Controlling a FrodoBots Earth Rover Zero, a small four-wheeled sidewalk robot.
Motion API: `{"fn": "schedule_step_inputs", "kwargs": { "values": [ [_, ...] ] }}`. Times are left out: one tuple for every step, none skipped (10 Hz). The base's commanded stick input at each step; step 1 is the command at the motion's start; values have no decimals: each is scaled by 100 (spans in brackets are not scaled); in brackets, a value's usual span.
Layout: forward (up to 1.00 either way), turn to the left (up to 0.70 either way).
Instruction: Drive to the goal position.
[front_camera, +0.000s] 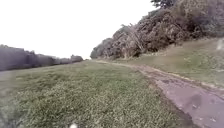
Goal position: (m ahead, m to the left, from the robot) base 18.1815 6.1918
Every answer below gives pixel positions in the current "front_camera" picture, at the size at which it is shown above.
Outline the wide grass field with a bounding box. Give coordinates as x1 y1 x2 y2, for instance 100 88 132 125
0 59 198 128

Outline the wood of trees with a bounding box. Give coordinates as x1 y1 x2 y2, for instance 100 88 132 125
89 0 224 60

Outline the pale path edge kerb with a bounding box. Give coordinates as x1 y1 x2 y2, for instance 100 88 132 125
133 63 224 93

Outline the grass verge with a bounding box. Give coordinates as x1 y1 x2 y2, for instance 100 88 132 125
113 37 224 89

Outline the grey gravel path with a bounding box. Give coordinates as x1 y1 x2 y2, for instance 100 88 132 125
96 59 224 128

